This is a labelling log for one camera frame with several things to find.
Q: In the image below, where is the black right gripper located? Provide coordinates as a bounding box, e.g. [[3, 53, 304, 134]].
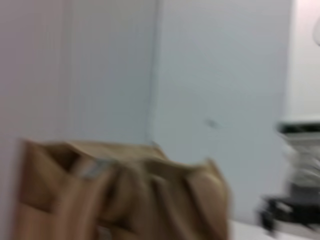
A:
[[256, 194, 320, 232]]

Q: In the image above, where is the khaki canvas food bag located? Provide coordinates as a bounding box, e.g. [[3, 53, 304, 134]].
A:
[[9, 138, 232, 240]]

